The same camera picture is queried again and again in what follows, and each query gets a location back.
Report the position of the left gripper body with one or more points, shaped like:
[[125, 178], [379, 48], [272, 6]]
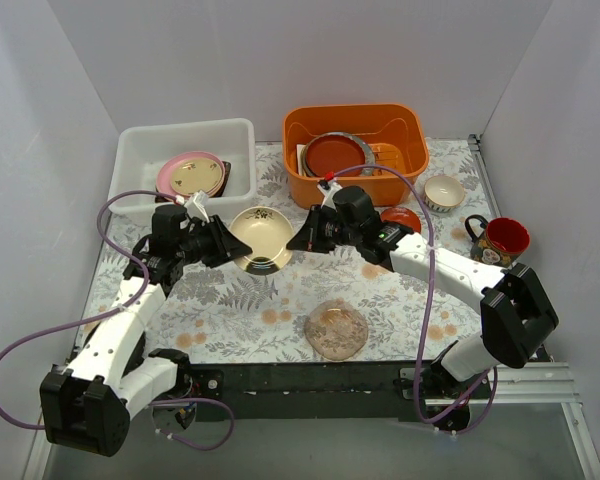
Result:
[[216, 240]]

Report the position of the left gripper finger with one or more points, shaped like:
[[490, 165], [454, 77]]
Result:
[[219, 258], [226, 244]]

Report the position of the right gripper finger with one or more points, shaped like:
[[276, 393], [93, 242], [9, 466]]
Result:
[[309, 238], [318, 217]]

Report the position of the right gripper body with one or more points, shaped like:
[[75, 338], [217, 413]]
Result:
[[317, 230]]

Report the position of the cream plate with dark patch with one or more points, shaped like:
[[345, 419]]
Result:
[[266, 231]]

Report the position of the black square floral plate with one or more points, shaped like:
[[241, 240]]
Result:
[[227, 175]]

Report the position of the pink round plate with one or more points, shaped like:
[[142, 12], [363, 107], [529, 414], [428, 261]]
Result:
[[164, 175]]

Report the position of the black round plate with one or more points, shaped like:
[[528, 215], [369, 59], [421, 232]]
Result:
[[136, 357]]

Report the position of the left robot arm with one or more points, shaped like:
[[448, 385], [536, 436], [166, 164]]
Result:
[[89, 406]]

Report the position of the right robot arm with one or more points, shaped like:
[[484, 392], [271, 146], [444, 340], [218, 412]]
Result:
[[516, 314]]

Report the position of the red plate in orange bin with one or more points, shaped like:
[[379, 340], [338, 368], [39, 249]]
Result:
[[336, 151]]

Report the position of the orange plastic bin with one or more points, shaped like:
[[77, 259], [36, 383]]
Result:
[[392, 130]]

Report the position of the small red saucer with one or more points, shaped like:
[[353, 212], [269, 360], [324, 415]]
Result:
[[401, 219]]

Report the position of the white patterned bowl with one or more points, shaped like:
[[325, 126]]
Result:
[[443, 193]]

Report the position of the pink glass square plate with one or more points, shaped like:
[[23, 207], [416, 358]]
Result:
[[336, 330]]

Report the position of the black skull mug red inside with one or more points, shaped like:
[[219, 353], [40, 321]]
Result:
[[498, 242]]

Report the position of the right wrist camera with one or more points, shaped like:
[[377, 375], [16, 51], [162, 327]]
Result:
[[355, 208]]

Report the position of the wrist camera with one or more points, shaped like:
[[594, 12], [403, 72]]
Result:
[[355, 208], [169, 224]]

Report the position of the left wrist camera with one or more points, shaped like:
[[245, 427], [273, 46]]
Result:
[[169, 224]]

